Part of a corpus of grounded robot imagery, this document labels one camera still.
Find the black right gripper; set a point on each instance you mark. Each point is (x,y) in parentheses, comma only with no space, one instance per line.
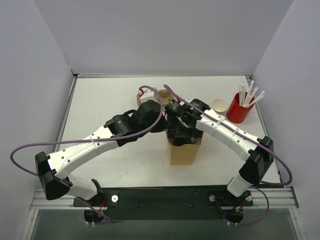
(183,136)

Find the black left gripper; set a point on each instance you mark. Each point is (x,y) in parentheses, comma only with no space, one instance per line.
(160,125)

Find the brown paper takeout bag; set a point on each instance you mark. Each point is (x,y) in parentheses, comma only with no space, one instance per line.
(182,150)

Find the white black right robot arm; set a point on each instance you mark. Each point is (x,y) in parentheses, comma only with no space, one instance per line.
(197,117)

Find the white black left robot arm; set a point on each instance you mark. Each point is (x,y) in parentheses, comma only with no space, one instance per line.
(55,169)

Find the brown pulp cup carrier stack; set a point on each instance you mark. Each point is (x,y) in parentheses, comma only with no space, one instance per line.
(165,96)

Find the brown paper cup stack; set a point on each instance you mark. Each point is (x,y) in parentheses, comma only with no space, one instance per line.
(220,106)

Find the red ribbed straw cup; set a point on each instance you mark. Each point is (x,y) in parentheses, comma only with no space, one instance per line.
(236,113)

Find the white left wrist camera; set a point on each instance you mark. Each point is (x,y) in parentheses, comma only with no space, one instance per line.
(144,95)

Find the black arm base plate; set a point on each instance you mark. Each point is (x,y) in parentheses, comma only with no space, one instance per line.
(161,212)

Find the aluminium front rail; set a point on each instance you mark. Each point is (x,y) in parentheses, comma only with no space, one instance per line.
(192,196)

